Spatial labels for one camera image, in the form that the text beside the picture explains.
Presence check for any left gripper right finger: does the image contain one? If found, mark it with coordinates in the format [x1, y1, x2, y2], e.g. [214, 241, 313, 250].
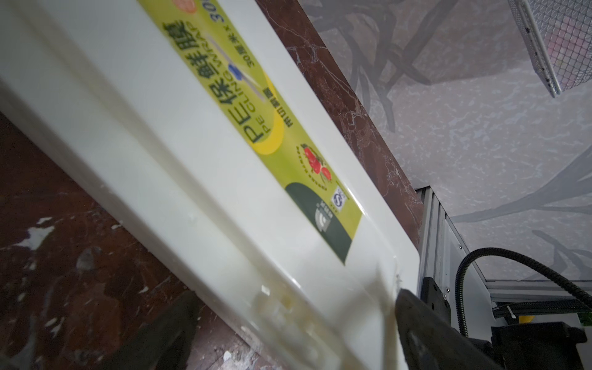
[395, 289, 500, 369]

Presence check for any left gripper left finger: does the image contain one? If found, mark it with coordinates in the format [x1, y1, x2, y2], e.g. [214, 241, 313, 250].
[96, 291, 203, 369]

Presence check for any white wrap dispenser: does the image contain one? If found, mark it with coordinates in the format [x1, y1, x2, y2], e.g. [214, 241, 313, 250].
[1, 1, 419, 369]

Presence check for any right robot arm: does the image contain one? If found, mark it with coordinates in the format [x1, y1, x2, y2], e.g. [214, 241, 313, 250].
[419, 248, 591, 369]

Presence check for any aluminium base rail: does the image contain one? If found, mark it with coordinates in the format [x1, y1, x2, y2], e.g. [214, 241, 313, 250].
[418, 187, 589, 340]

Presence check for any white wire mesh basket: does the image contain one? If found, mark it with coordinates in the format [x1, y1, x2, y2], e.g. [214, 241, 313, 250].
[508, 0, 591, 98]

